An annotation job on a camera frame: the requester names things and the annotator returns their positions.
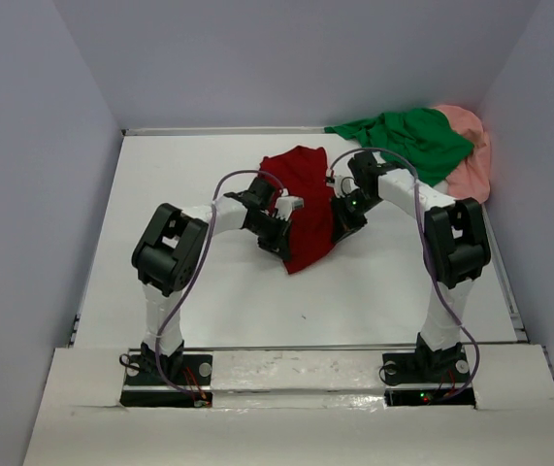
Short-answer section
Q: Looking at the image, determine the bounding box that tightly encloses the white front cover board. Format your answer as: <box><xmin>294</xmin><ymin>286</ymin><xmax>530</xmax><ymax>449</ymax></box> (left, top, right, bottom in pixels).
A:
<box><xmin>25</xmin><ymin>345</ymin><xmax>554</xmax><ymax>465</ymax></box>

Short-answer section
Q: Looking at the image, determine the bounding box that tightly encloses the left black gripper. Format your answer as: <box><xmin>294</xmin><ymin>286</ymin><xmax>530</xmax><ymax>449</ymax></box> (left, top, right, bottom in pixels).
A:
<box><xmin>245</xmin><ymin>214</ymin><xmax>291</xmax><ymax>262</ymax></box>

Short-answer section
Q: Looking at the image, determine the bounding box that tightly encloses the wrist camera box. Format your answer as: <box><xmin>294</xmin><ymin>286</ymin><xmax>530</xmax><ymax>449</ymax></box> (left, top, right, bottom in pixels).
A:
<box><xmin>272</xmin><ymin>195</ymin><xmax>304</xmax><ymax>221</ymax></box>
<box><xmin>325</xmin><ymin>168</ymin><xmax>356</xmax><ymax>198</ymax></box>

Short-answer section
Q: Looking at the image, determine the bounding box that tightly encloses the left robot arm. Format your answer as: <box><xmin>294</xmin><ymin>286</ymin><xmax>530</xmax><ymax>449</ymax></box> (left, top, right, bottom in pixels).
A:
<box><xmin>130</xmin><ymin>171</ymin><xmax>304</xmax><ymax>389</ymax></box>

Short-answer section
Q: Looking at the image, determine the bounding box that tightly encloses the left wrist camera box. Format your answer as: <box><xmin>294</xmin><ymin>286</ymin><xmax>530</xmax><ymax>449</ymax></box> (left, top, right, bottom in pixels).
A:
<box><xmin>272</xmin><ymin>195</ymin><xmax>304</xmax><ymax>221</ymax></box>

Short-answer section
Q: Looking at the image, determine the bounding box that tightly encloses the red t shirt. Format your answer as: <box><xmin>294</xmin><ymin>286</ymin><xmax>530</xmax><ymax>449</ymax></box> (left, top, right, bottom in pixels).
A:
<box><xmin>260</xmin><ymin>146</ymin><xmax>334</xmax><ymax>275</ymax></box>

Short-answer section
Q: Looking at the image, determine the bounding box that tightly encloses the aluminium right table rail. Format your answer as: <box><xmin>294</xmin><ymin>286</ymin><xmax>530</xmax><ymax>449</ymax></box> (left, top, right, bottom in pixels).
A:
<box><xmin>483</xmin><ymin>207</ymin><xmax>530</xmax><ymax>344</ymax></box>

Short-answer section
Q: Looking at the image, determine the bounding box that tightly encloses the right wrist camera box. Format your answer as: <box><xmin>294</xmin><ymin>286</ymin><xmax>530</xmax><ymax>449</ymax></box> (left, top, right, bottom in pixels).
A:
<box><xmin>325</xmin><ymin>168</ymin><xmax>356</xmax><ymax>198</ymax></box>

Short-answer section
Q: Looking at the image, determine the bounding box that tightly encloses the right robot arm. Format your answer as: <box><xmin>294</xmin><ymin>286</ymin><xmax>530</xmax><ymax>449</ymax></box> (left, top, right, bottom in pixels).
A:
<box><xmin>325</xmin><ymin>148</ymin><xmax>491</xmax><ymax>392</ymax></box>

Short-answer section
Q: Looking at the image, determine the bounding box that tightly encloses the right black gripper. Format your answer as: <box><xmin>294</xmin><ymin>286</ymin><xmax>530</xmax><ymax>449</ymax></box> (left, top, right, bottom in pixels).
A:
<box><xmin>330</xmin><ymin>188</ymin><xmax>382</xmax><ymax>244</ymax></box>

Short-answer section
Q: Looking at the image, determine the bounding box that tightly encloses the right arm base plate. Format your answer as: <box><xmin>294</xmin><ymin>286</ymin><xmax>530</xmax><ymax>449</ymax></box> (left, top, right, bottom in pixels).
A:
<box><xmin>378</xmin><ymin>352</ymin><xmax>476</xmax><ymax>408</ymax></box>

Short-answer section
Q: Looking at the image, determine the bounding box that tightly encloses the pink t shirt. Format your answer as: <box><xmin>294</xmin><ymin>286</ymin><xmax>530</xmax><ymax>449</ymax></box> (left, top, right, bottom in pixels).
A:
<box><xmin>434</xmin><ymin>105</ymin><xmax>492</xmax><ymax>204</ymax></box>

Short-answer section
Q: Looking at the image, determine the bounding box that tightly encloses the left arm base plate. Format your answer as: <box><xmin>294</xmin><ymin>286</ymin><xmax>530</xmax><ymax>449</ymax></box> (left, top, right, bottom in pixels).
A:
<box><xmin>119</xmin><ymin>352</ymin><xmax>213</xmax><ymax>409</ymax></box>

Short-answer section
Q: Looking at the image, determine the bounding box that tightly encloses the green t shirt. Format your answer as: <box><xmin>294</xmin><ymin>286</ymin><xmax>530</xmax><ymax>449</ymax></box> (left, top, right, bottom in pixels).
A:
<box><xmin>324</xmin><ymin>108</ymin><xmax>474</xmax><ymax>186</ymax></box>

